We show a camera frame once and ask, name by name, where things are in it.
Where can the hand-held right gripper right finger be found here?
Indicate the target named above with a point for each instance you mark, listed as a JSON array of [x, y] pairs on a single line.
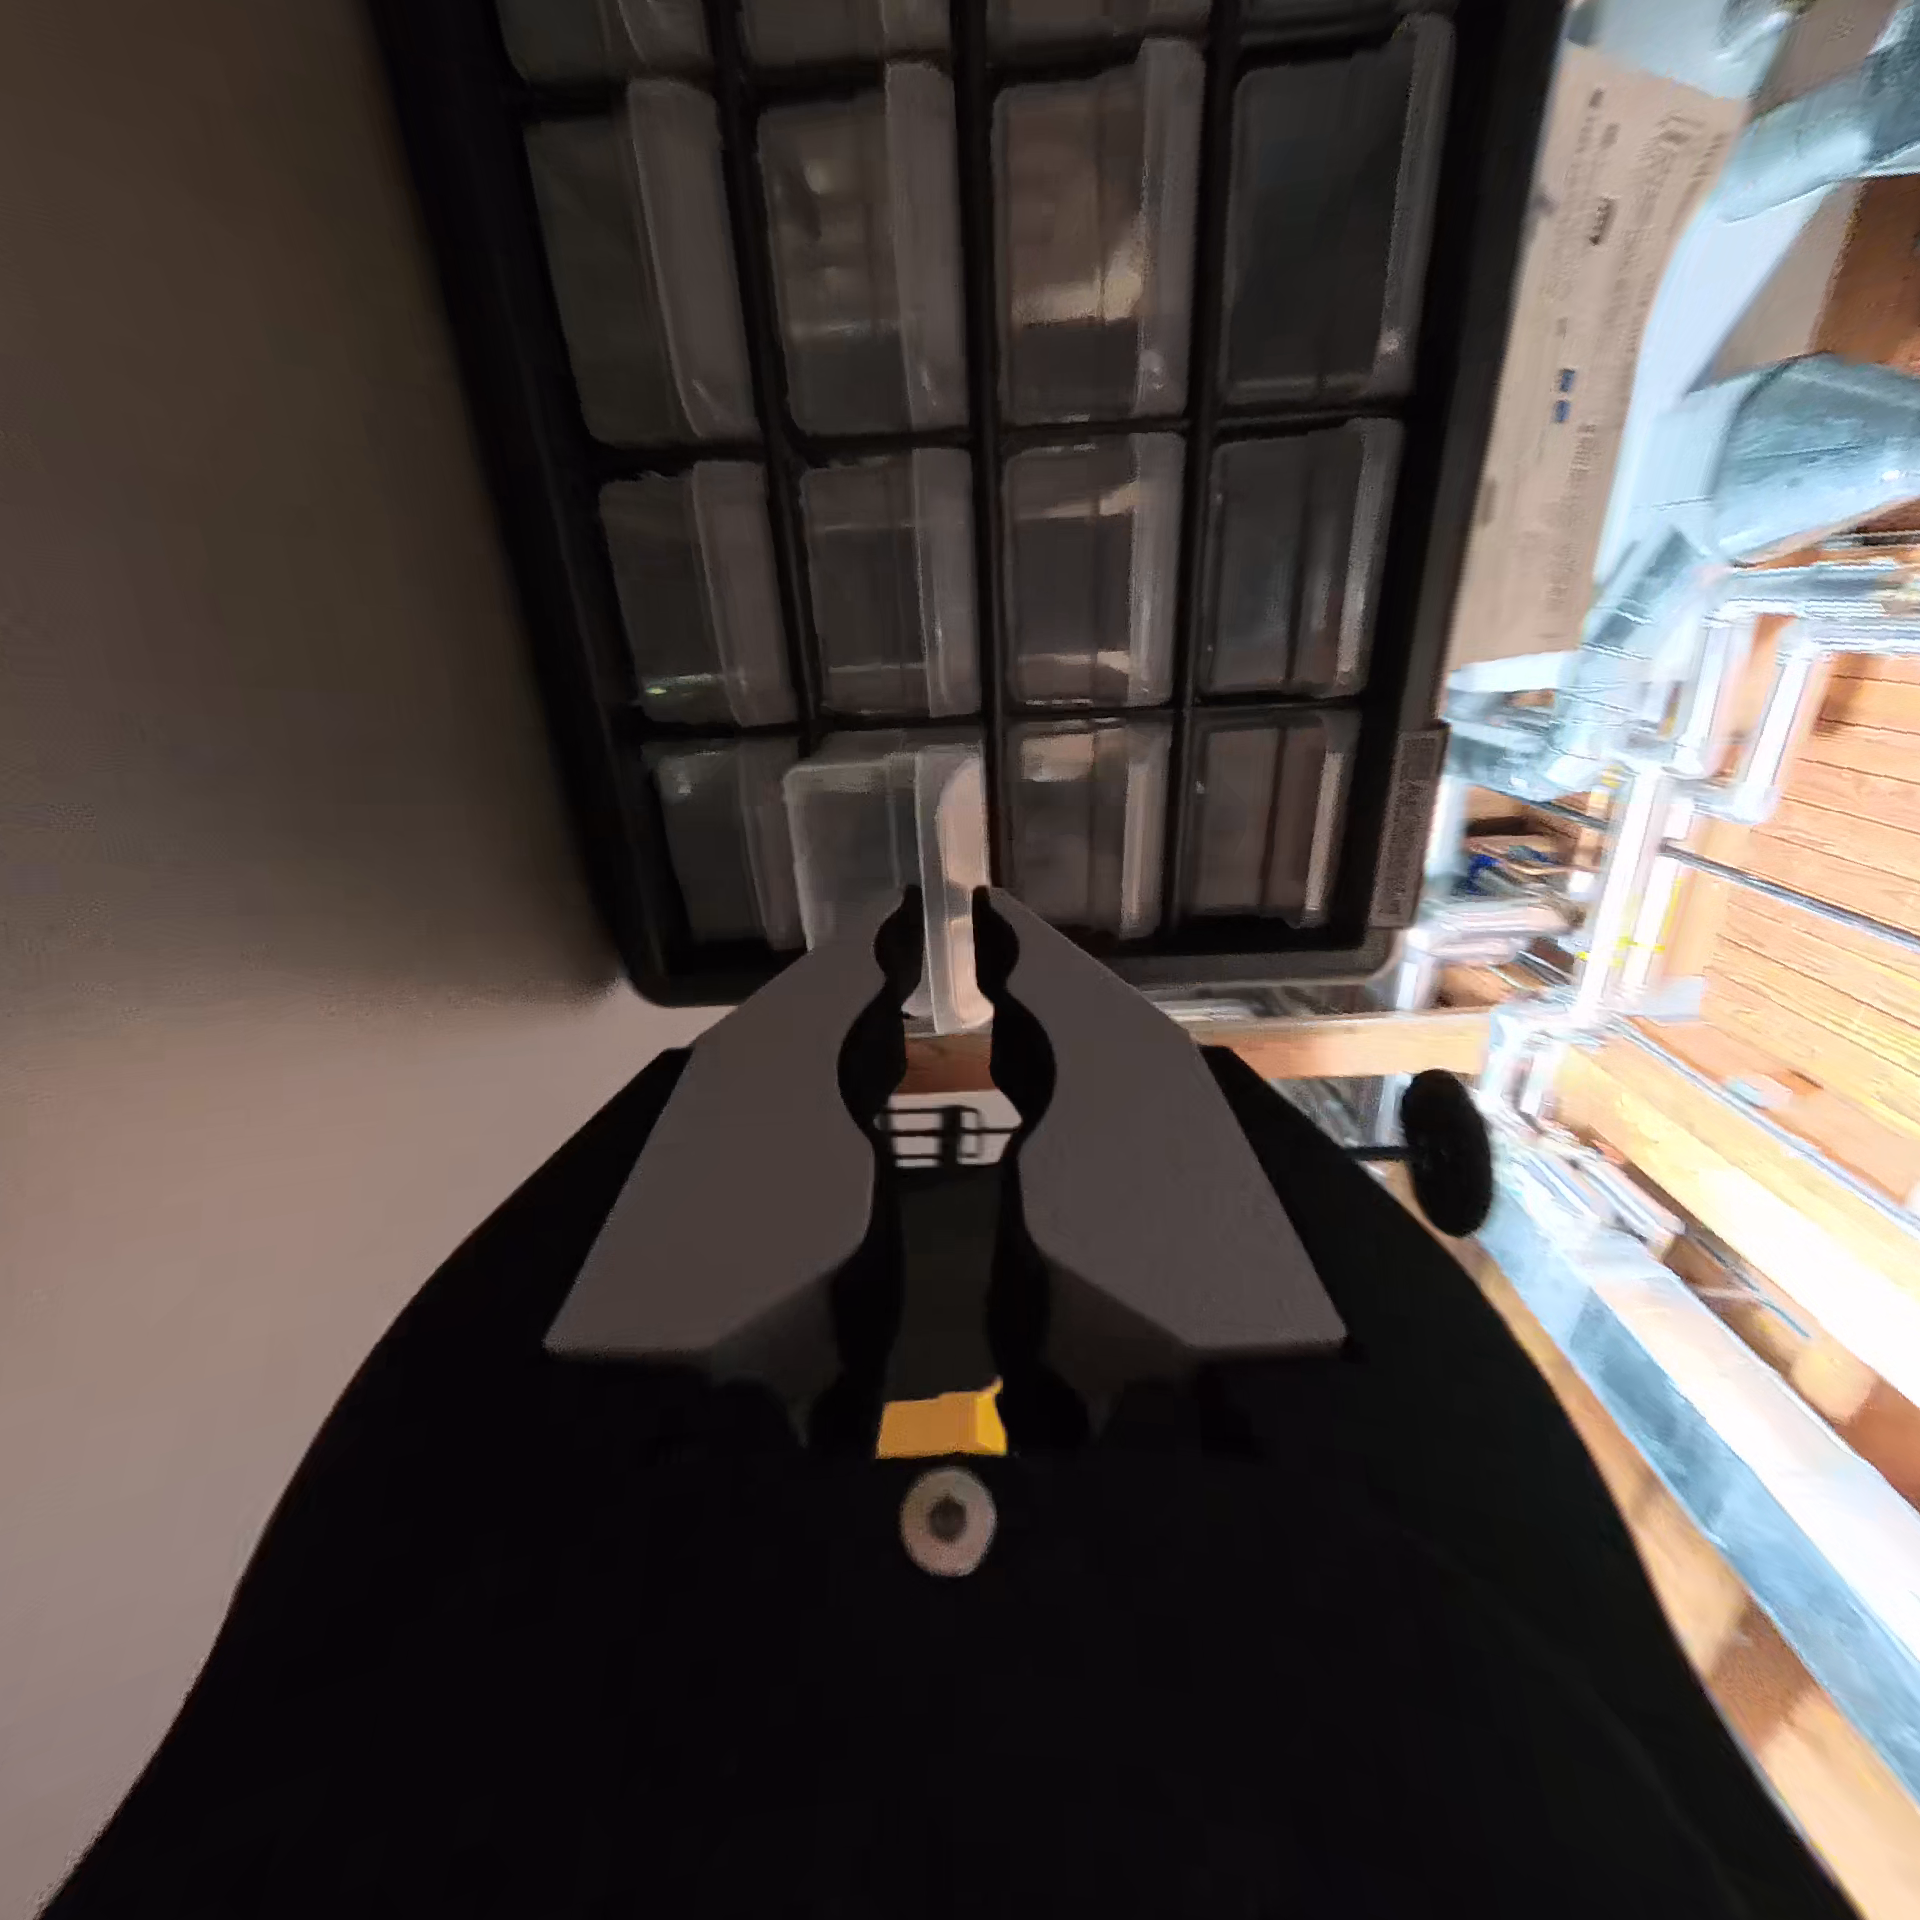
[[1172, 1202]]

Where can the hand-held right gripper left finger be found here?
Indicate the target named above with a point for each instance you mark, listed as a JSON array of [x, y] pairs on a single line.
[[721, 1202]]

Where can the clear plastic drawer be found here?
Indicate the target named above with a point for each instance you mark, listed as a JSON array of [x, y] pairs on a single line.
[[856, 826]]

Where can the black drawer cabinet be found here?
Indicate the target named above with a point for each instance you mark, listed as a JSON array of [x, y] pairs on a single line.
[[510, 452]]

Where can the black round knob on rod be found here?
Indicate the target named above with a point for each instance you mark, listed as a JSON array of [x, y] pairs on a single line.
[[1447, 1148]]

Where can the silver ceiling air duct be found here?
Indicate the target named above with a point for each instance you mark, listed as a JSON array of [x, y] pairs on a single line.
[[1799, 452]]

